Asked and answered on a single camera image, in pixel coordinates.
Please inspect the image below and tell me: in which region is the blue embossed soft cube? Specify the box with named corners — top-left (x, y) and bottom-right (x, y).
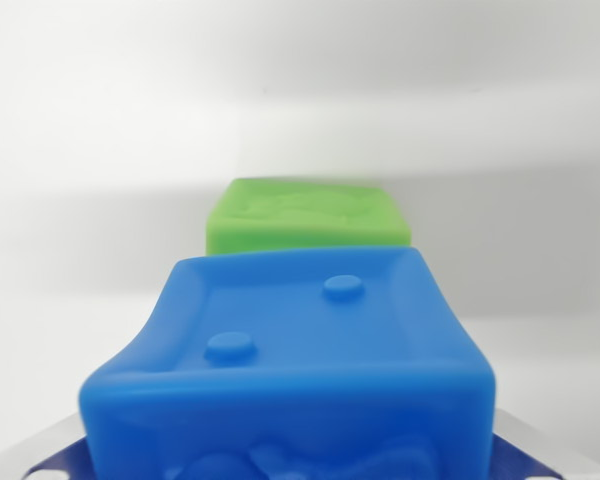
top-left (78, 244), bottom-right (497, 480)

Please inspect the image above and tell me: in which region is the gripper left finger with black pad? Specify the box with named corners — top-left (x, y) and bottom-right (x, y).
top-left (0, 412), bottom-right (92, 480)

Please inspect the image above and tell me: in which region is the green embossed soft cube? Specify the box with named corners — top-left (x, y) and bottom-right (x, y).
top-left (205, 177), bottom-right (413, 258)

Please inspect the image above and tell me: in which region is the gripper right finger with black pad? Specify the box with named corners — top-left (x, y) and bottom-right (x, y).
top-left (490, 405), bottom-right (600, 480)

